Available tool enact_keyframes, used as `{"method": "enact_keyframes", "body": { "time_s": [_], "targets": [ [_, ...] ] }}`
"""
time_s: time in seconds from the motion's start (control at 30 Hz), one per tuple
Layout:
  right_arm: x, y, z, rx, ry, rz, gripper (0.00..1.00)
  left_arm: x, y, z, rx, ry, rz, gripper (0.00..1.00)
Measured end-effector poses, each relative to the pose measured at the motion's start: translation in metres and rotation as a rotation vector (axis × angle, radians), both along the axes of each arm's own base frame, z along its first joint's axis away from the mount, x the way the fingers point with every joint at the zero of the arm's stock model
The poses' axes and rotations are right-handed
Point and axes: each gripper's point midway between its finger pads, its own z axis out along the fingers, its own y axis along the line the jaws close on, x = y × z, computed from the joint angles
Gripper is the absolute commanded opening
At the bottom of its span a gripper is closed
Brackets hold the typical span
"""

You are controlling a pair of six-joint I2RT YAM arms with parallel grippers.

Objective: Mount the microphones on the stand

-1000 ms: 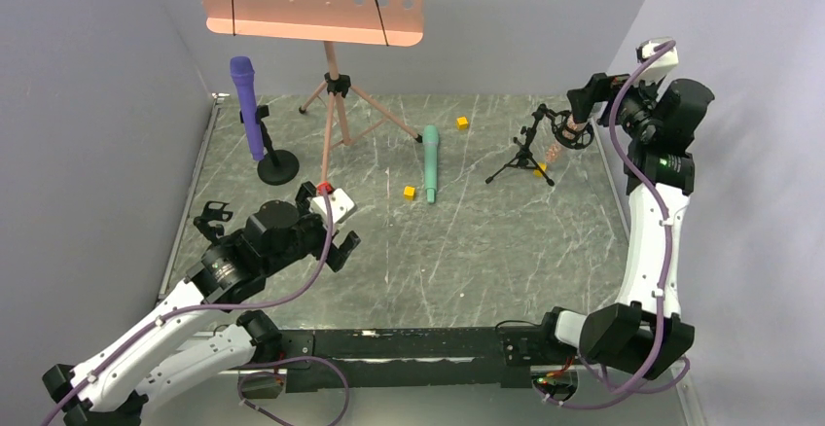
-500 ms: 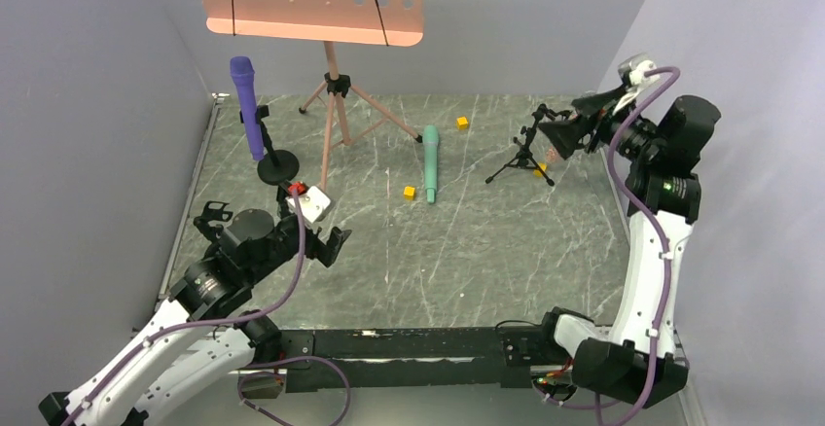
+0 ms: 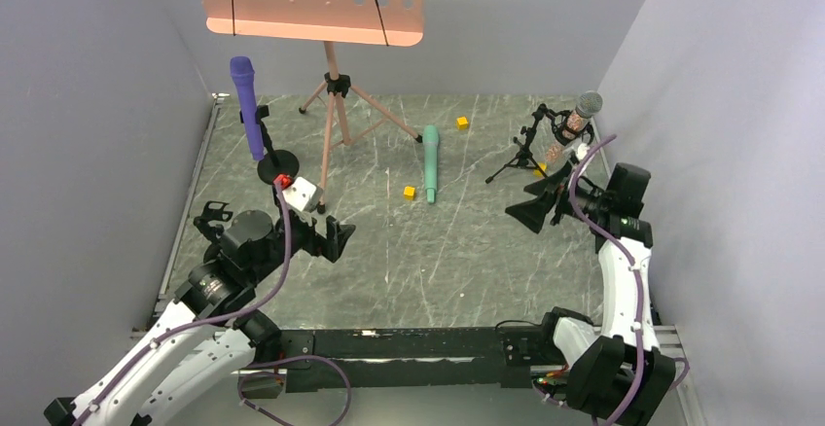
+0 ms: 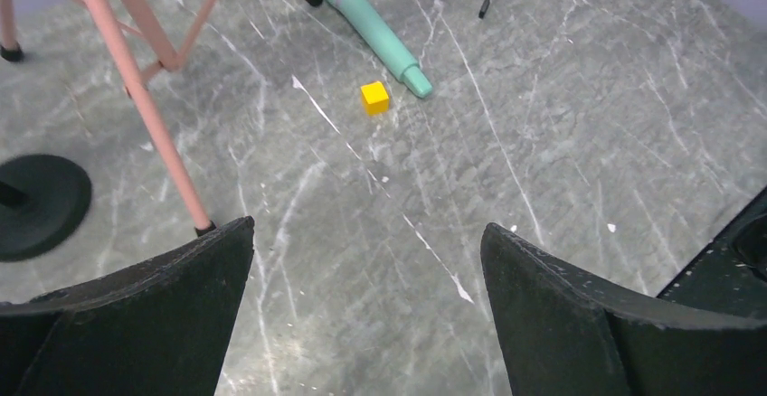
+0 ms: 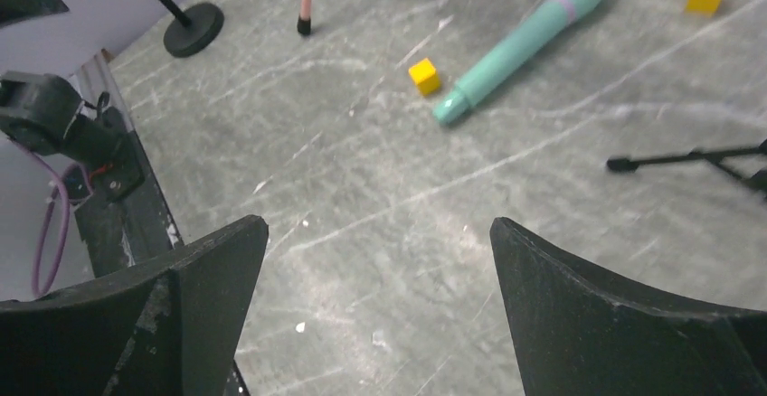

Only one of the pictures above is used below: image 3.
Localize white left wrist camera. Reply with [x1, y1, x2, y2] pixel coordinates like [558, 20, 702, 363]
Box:
[272, 174, 324, 212]

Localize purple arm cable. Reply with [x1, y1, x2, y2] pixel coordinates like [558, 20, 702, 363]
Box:
[70, 181, 354, 426]
[529, 132, 692, 426]

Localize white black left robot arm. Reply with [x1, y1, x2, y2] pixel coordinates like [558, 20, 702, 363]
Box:
[44, 210, 355, 425]

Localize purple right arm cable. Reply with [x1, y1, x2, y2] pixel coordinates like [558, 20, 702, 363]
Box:
[529, 132, 692, 426]

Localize black tripod shock-mount stand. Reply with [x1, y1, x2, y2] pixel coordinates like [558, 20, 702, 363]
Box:
[484, 103, 594, 187]

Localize aluminium table edge rail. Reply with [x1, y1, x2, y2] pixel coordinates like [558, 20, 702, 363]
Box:
[146, 92, 229, 329]

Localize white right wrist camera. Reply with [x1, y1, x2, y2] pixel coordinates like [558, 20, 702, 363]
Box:
[571, 143, 591, 163]

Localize yellow cube at back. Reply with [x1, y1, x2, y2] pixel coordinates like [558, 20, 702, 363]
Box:
[456, 117, 470, 130]

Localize black round-base microphone stand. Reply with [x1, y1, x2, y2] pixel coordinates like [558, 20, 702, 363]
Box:
[256, 105, 300, 185]

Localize purple microphone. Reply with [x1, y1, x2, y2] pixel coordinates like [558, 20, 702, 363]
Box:
[230, 56, 265, 161]

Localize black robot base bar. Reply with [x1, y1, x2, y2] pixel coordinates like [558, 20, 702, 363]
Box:
[247, 324, 565, 393]

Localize teal green microphone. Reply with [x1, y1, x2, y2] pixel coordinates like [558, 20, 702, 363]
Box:
[422, 124, 440, 204]

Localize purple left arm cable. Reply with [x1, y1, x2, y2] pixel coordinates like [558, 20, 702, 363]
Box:
[70, 181, 354, 426]

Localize pink music stand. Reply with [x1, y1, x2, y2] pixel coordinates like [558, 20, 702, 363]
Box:
[201, 0, 424, 189]

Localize black clip stand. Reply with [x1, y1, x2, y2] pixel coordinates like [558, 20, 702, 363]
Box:
[193, 200, 233, 243]

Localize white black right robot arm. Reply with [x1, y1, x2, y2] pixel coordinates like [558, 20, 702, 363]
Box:
[314, 161, 676, 425]

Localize yellow cube under tripod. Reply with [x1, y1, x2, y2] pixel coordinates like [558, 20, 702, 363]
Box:
[533, 163, 547, 177]

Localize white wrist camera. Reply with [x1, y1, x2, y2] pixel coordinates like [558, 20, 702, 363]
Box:
[272, 174, 324, 212]
[571, 143, 591, 163]

